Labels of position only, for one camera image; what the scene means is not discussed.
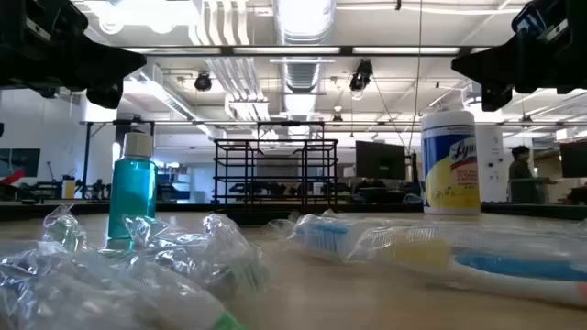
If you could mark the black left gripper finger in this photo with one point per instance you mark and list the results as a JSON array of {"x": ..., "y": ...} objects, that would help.
[
  {"x": 110, "y": 73},
  {"x": 110, "y": 55}
]

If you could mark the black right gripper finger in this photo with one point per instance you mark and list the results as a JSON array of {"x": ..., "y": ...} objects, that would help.
[
  {"x": 495, "y": 55},
  {"x": 495, "y": 75}
]

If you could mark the teal mouthwash bottle white cap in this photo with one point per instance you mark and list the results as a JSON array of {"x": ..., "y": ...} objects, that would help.
[{"x": 133, "y": 192}]

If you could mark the orange white toothbrush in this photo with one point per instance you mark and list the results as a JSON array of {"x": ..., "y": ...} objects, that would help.
[{"x": 419, "y": 254}]

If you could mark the clear plastic wrap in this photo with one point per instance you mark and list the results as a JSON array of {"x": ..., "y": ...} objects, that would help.
[{"x": 137, "y": 298}]

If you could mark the blue white toothbrush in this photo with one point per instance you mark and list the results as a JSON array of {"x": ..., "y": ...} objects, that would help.
[{"x": 321, "y": 236}]

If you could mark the black ceiling spotlight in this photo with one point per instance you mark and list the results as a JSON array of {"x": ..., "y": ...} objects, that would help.
[{"x": 202, "y": 82}]

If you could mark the dark computer monitor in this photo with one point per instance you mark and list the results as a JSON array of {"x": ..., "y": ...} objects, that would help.
[
  {"x": 380, "y": 160},
  {"x": 575, "y": 160}
]

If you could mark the person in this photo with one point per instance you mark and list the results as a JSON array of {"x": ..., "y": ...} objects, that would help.
[{"x": 523, "y": 183}]

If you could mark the disinfecting wipes canister blue yellow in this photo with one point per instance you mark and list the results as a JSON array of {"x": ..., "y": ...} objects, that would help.
[{"x": 449, "y": 183}]

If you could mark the black background rig frame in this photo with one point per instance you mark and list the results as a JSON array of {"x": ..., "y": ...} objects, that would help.
[{"x": 86, "y": 156}]

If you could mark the dark wall screen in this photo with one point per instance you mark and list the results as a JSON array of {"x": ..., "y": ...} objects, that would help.
[{"x": 20, "y": 160}]

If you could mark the black overhead camera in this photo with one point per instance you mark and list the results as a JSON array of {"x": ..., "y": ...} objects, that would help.
[{"x": 362, "y": 73}]

